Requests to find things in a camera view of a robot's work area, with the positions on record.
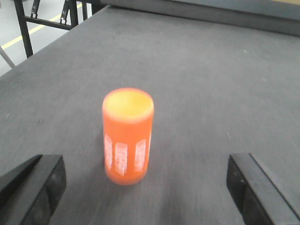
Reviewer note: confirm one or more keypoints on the dark grey table edge rail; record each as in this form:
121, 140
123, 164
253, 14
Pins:
269, 15

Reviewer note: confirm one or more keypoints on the orange cylindrical capacitor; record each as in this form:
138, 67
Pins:
127, 126

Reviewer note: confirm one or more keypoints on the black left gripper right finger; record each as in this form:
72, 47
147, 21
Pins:
260, 196

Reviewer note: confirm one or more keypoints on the black metal table frame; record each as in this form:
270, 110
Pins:
68, 20

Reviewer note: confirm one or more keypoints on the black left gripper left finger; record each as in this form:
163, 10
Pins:
31, 192

